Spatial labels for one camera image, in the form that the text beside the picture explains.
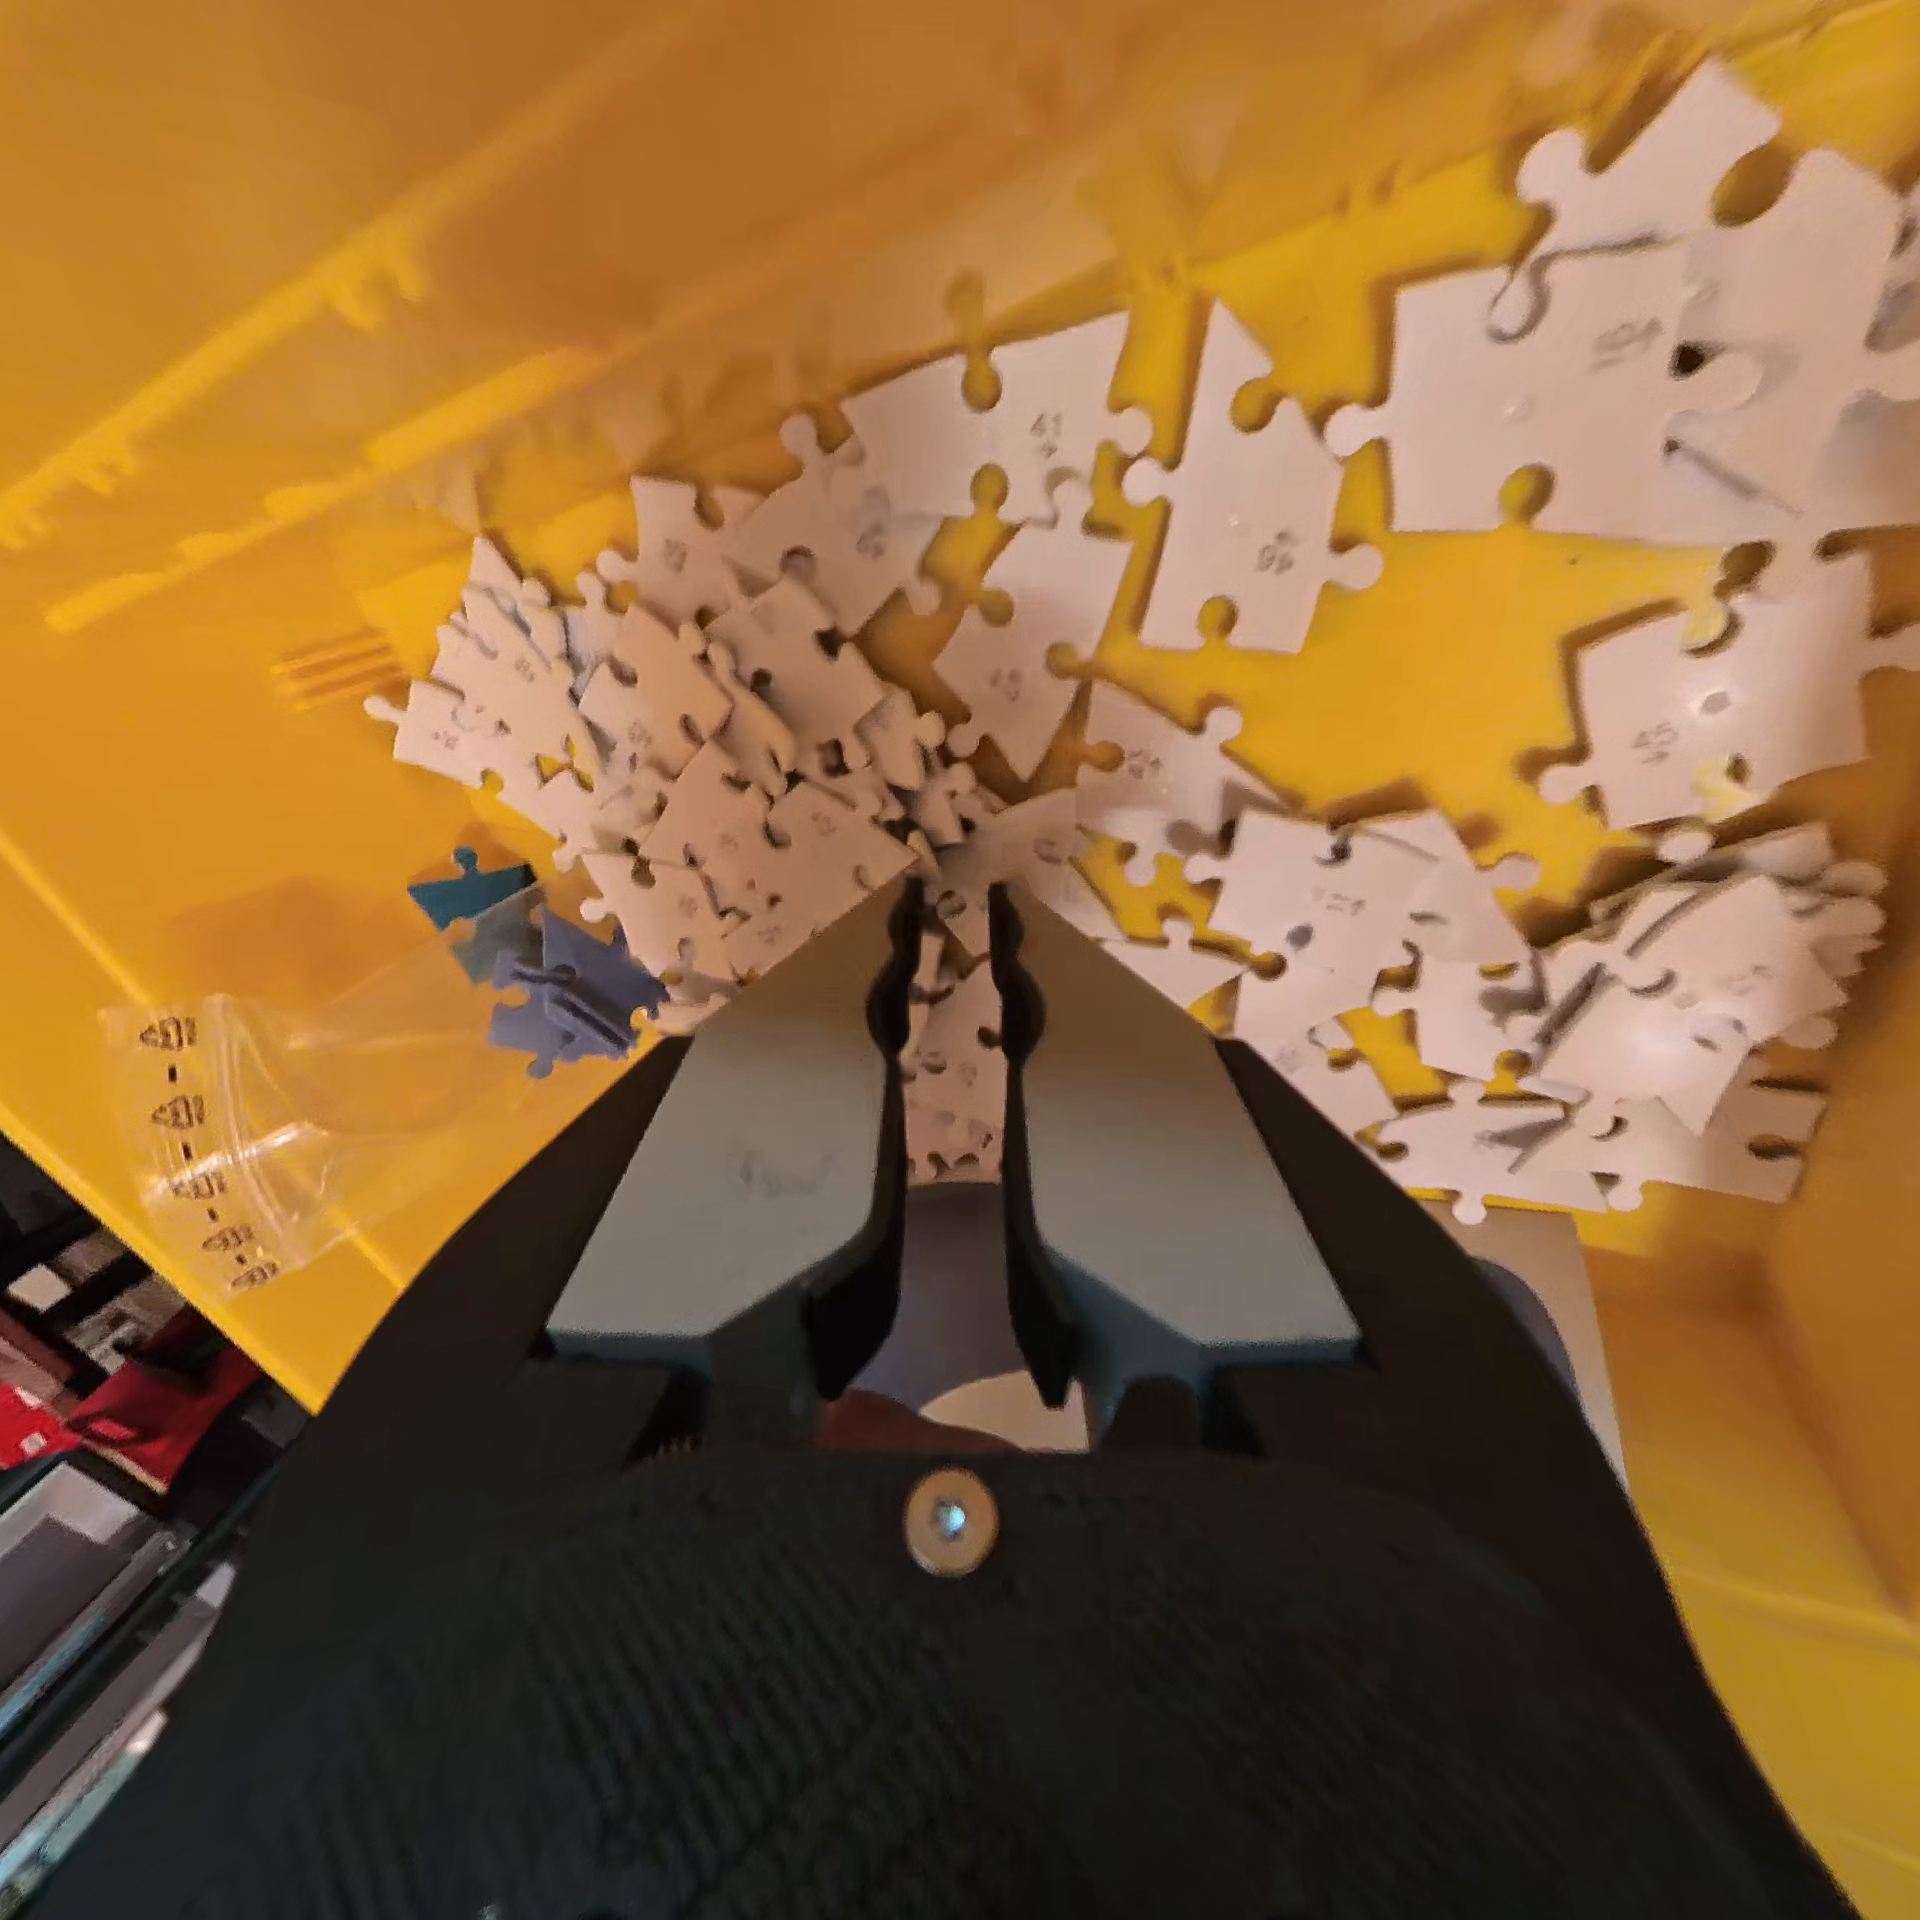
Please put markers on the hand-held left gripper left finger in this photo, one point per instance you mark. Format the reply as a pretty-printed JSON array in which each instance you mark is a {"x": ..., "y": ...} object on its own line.
[{"x": 733, "y": 1170}]

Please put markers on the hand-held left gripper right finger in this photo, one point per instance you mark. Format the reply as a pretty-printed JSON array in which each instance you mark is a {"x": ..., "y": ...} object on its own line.
[{"x": 1155, "y": 1185}]

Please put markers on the pile of white puzzle pieces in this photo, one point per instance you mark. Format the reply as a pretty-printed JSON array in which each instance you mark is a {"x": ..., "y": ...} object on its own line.
[{"x": 1259, "y": 510}]

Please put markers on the yellow plastic bin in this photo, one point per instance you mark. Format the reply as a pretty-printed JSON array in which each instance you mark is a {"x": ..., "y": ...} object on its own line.
[{"x": 374, "y": 376}]

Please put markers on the periwinkle blue puzzle piece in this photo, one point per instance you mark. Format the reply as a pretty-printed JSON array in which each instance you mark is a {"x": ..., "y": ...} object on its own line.
[{"x": 579, "y": 996}]

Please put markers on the teal puzzle piece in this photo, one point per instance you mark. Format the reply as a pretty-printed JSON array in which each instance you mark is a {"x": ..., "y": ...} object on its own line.
[{"x": 464, "y": 891}]

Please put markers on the printed paper sheet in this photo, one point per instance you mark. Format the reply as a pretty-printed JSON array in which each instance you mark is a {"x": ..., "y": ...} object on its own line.
[{"x": 1546, "y": 1290}]

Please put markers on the clear plastic zip bag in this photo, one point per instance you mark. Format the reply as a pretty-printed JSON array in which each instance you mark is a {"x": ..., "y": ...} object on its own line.
[{"x": 240, "y": 1108}]

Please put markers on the red bag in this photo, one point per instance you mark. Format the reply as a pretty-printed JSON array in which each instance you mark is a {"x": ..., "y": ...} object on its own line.
[{"x": 158, "y": 1410}]

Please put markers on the red box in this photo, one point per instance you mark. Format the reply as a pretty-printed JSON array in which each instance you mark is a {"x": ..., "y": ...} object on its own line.
[{"x": 28, "y": 1424}]

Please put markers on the grey metal shelf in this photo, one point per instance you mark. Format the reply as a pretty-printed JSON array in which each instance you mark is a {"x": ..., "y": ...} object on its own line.
[{"x": 75, "y": 1588}]

